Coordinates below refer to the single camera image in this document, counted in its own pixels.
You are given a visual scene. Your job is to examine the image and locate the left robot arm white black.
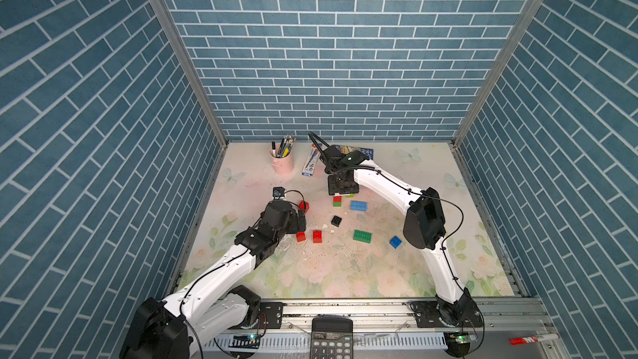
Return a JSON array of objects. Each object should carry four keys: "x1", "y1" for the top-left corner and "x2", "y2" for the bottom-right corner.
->
[{"x1": 119, "y1": 199, "x2": 307, "y2": 358}]

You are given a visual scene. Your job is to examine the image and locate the red white marker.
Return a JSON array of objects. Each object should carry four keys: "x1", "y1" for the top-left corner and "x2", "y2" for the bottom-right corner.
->
[{"x1": 509, "y1": 333, "x2": 560, "y2": 346}]

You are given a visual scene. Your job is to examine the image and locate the black calculator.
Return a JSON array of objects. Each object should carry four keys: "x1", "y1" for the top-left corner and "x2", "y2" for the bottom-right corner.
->
[{"x1": 310, "y1": 316, "x2": 354, "y2": 359}]

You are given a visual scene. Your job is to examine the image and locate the green long lego brick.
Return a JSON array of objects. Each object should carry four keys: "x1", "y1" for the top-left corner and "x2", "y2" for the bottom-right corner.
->
[{"x1": 353, "y1": 229, "x2": 372, "y2": 244}]

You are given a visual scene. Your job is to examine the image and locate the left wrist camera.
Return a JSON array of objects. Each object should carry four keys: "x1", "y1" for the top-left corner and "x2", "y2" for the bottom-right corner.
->
[{"x1": 272, "y1": 187, "x2": 286, "y2": 199}]

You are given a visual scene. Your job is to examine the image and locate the black lego brick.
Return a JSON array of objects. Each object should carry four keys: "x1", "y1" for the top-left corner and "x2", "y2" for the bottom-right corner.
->
[{"x1": 331, "y1": 215, "x2": 342, "y2": 227}]

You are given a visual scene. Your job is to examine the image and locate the pink pen holder cup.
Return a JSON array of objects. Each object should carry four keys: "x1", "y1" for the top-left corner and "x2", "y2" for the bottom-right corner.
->
[{"x1": 270, "y1": 151, "x2": 294, "y2": 176}]

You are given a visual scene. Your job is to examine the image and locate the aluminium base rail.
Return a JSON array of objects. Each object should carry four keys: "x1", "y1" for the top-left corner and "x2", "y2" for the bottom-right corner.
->
[{"x1": 190, "y1": 298, "x2": 563, "y2": 358}]

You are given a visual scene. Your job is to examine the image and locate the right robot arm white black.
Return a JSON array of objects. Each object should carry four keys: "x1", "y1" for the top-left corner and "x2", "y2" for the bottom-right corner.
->
[{"x1": 312, "y1": 140, "x2": 478, "y2": 327}]

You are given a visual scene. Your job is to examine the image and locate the blue small lego brick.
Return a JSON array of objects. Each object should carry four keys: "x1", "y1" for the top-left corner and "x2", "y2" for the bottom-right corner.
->
[{"x1": 389, "y1": 236, "x2": 402, "y2": 249}]

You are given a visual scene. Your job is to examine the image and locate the blue long lego brick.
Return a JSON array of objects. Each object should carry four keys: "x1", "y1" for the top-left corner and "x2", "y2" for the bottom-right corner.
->
[{"x1": 350, "y1": 200, "x2": 367, "y2": 212}]

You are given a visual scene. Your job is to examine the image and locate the pens in cup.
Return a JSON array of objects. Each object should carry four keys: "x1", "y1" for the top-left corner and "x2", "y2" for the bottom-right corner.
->
[{"x1": 270, "y1": 136, "x2": 296, "y2": 159}]

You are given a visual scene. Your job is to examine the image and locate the white red pen box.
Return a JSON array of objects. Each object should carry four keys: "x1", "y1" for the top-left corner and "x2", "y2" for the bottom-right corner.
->
[{"x1": 301, "y1": 144, "x2": 322, "y2": 177}]

